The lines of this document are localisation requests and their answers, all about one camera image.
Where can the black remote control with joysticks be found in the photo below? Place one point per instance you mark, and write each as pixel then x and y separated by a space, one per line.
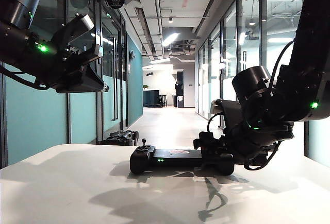
pixel 167 158

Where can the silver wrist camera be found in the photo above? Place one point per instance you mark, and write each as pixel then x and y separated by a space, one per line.
pixel 82 23
pixel 229 113

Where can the black wall lamp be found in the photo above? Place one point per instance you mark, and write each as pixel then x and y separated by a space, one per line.
pixel 132 54

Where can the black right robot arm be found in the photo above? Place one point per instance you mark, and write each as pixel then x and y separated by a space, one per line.
pixel 309 54

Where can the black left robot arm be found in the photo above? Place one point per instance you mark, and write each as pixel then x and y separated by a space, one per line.
pixel 18 5

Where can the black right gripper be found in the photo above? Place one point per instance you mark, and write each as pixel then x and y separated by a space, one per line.
pixel 236 146

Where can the dark bar stool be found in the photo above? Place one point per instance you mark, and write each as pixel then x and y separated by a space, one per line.
pixel 163 96

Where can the black quadruped robot dog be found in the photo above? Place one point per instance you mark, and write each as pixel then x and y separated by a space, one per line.
pixel 121 137

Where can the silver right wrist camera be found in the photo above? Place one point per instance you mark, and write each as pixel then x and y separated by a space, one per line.
pixel 229 113

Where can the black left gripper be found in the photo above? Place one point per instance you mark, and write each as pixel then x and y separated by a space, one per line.
pixel 72 61

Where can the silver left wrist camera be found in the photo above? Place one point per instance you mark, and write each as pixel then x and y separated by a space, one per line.
pixel 82 23

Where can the long ceiling tube light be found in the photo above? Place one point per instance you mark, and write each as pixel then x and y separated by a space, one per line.
pixel 170 39
pixel 278 40

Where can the dark bar counter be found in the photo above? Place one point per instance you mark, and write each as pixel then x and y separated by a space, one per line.
pixel 150 99

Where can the small green potted plant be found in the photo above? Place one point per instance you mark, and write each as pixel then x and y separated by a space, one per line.
pixel 145 87

